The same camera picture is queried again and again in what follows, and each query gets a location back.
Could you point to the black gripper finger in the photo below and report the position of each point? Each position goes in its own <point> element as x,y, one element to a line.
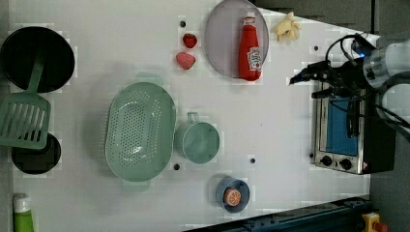
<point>302,76</point>
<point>323,94</point>

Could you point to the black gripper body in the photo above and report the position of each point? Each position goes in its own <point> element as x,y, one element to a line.
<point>346,80</point>

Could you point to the red plush ketchup bottle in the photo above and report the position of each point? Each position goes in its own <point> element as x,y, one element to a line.
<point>249,59</point>

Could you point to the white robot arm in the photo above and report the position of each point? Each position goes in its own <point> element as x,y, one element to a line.
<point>376,75</point>

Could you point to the grey round plate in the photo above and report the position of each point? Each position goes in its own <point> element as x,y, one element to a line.
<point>223,33</point>

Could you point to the peeled banana toy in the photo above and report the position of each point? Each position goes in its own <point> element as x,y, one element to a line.
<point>288,28</point>

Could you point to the black toaster oven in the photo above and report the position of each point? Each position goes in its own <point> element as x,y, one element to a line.
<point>351,137</point>

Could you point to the pink strawberry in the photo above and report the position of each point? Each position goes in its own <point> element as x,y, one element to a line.
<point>185,60</point>

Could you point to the dark red strawberry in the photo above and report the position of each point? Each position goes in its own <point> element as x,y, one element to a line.
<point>189,40</point>

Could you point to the blue bowl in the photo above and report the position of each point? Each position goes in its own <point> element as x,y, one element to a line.
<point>241,186</point>

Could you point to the yellow red emergency button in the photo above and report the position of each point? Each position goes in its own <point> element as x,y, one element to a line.
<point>373,223</point>

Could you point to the orange slice toy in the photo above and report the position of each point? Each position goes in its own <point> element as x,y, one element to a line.
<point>232,197</point>

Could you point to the green perforated colander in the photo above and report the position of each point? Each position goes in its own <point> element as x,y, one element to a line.
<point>140,132</point>

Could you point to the green slotted spatula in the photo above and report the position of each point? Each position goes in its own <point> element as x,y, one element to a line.
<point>25,115</point>

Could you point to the black round pan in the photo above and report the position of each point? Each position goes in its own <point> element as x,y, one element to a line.
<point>18,53</point>

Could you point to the green bottle white cap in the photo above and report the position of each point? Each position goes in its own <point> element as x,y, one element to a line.
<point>23,220</point>

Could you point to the green cup with handle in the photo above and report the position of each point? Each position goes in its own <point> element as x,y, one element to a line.
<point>197,141</point>

